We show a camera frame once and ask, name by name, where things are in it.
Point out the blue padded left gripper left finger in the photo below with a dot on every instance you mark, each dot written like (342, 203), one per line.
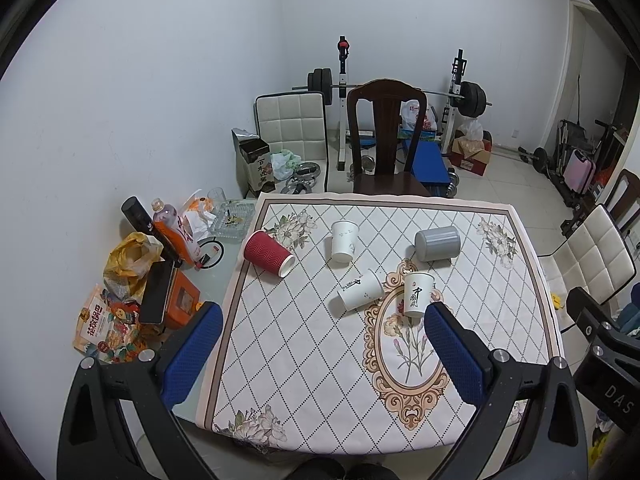
(95, 441)

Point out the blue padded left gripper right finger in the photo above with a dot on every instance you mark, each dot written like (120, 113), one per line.
(550, 442)

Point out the grey plastic cup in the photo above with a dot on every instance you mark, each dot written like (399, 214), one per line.
(437, 244)

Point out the white paper cup red logo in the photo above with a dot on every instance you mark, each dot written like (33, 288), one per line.
(419, 286)

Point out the white paper cup lying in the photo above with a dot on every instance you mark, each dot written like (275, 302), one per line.
(361, 292)

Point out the red ribbed paper cup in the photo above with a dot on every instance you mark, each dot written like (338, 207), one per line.
(265, 252)

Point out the white paper cup small print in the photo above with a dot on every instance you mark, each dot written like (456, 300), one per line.
(344, 235)

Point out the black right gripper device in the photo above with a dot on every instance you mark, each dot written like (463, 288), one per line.
(609, 374)

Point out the colourful snack bag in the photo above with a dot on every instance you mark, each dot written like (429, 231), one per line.
(108, 329)

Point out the orange cardboard box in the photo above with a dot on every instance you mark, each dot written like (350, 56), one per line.
(169, 297)

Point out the yellow plastic bag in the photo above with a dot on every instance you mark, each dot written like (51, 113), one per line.
(128, 266)

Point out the white padded chair right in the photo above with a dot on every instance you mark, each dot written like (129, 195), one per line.
(595, 257)

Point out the white padded chair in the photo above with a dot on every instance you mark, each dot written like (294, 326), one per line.
(595, 257)
(295, 121)

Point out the floral patterned table mat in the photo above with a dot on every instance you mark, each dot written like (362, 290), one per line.
(294, 370)

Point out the black thermos bottle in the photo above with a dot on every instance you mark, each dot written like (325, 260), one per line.
(141, 221)

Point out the purple drink bottle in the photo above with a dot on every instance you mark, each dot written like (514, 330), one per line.
(171, 225)

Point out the orange snack packet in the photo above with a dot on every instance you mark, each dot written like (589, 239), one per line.
(199, 212)

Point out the glass ashtray tray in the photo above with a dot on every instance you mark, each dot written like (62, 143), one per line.
(233, 219)

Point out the pink suitcase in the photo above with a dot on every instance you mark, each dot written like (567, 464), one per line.
(578, 172)

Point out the cardboard box red print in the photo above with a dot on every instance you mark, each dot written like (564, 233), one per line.
(471, 155)

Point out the blue weight bench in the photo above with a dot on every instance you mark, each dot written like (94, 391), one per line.
(430, 170)

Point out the grey tea box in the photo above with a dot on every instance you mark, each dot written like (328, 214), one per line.
(255, 161)

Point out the barbell with black plates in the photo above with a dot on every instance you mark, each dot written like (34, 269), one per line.
(470, 100)

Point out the white red plastic bag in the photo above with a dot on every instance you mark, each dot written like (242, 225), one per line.
(409, 113)

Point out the white padded chair back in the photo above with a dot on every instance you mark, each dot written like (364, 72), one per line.
(295, 121)

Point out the dark wooden chair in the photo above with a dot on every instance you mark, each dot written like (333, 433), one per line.
(386, 97)

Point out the white squat rack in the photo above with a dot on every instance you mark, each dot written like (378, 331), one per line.
(446, 124)

